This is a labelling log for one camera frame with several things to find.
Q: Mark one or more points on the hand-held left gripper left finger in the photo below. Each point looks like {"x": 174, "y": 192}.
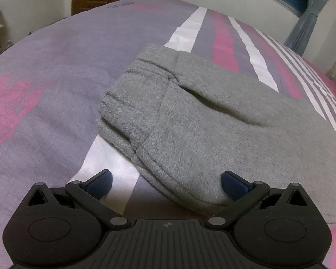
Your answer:
{"x": 100, "y": 184}

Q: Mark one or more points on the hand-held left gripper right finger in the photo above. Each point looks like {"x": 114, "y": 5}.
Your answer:
{"x": 233, "y": 184}

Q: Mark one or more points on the striped purple pink bedsheet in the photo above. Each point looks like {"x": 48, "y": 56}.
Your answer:
{"x": 58, "y": 75}

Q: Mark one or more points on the grey window curtain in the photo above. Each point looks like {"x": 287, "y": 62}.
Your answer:
{"x": 310, "y": 25}

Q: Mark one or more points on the beige wall plate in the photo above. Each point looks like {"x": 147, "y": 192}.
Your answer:
{"x": 334, "y": 70}

